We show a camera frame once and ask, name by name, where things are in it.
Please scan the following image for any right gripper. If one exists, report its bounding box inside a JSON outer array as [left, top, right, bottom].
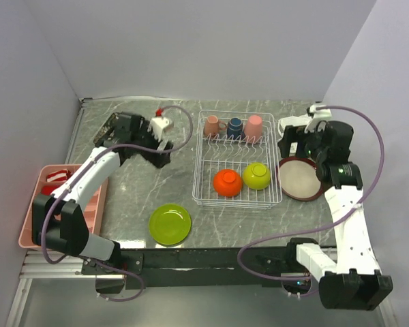
[[277, 122, 327, 163]]

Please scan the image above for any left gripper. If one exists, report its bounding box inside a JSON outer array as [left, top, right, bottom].
[[131, 121, 172, 168]]

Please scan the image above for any pink plastic cup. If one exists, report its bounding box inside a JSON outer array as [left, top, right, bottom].
[[243, 114, 262, 144]]

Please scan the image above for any green bowl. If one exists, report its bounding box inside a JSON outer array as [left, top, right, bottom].
[[242, 162, 271, 190]]

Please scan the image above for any dark blue ceramic mug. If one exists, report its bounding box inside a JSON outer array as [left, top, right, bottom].
[[226, 117, 244, 140]]

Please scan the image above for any pink ceramic mug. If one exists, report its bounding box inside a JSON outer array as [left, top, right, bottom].
[[203, 115, 227, 137]]

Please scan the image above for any green plate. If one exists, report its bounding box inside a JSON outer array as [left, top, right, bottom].
[[149, 204, 192, 246]]

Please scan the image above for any orange bowl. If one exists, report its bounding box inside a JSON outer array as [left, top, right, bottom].
[[213, 169, 243, 197]]

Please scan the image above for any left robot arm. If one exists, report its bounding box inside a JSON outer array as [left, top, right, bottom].
[[31, 108, 176, 274]]

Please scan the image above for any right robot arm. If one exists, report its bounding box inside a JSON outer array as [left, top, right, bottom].
[[278, 121, 393, 311]]

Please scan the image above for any brown rimmed round plate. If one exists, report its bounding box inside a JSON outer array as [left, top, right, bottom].
[[277, 157, 324, 202]]

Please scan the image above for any black floral square plate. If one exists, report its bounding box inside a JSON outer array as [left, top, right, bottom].
[[93, 112, 119, 147]]

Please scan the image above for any pink compartment tray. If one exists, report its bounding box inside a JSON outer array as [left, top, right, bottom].
[[18, 164, 108, 250]]

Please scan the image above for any red white striped cloth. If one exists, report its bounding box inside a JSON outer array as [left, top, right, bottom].
[[46, 170, 72, 183]]

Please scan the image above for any black base bar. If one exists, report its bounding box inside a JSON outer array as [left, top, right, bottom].
[[122, 246, 307, 287]]

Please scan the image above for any red cloth roll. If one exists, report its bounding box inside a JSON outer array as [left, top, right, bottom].
[[40, 185, 60, 196]]

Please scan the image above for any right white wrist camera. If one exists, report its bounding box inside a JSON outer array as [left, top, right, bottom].
[[305, 103, 332, 134]]

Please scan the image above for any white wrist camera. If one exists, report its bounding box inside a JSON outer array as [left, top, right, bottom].
[[305, 103, 332, 134], [149, 108, 174, 142]]

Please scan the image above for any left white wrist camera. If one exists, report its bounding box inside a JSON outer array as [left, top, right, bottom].
[[149, 108, 174, 142]]

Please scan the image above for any white wire dish rack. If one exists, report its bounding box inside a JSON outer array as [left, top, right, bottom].
[[192, 110, 283, 209]]

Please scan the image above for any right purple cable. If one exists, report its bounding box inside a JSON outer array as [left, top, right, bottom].
[[237, 105, 385, 298]]

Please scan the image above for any purple cable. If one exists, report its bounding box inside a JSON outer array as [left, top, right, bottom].
[[40, 105, 194, 303], [237, 105, 385, 298]]

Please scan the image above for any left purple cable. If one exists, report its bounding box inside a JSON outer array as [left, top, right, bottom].
[[40, 105, 194, 303]]

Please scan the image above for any aluminium frame rail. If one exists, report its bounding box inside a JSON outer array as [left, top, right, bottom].
[[5, 250, 122, 327]]

